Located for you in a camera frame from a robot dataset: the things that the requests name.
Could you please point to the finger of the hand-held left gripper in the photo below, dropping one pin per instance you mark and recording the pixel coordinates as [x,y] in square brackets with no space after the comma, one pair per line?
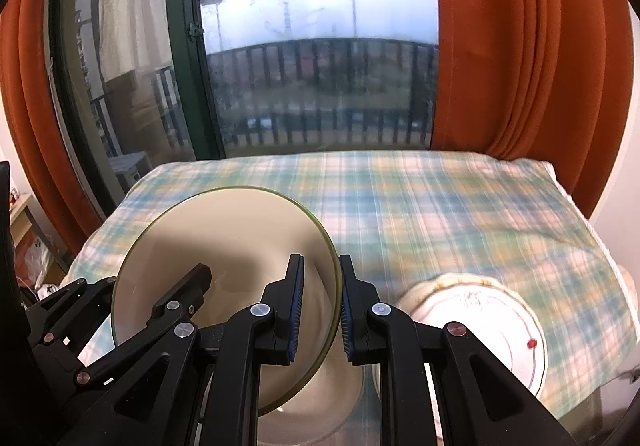
[65,311]
[172,306]

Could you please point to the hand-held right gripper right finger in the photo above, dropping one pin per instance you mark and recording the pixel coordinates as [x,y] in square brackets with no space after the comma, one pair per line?
[345,321]

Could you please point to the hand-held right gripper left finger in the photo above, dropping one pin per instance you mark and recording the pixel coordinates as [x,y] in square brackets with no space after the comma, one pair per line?
[296,306]

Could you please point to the cream bowl with green rim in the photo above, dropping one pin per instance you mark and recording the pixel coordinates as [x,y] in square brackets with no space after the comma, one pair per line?
[225,226]

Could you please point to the white plate with red print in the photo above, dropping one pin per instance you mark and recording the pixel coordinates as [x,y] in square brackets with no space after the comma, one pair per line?
[490,326]

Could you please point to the plastic bag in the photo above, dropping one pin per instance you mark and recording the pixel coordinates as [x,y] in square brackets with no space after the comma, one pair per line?
[32,261]

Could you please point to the wooden shelf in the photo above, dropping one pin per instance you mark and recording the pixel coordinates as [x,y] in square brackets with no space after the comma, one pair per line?
[22,216]

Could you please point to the plaid tablecloth with lace edge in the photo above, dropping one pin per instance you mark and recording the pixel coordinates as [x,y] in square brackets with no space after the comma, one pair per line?
[425,206]

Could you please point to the grey crate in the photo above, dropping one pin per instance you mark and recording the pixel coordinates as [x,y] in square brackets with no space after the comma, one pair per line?
[127,170]

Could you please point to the dark balcony railing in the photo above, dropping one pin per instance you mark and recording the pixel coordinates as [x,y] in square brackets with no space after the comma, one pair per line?
[325,125]

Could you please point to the orange curtain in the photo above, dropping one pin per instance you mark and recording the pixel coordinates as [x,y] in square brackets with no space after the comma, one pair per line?
[30,75]
[525,50]

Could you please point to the white hanging garment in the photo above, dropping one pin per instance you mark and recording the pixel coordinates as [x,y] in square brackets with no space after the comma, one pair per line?
[130,0]

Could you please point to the green window frame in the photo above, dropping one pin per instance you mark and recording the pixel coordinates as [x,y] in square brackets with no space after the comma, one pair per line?
[192,75]

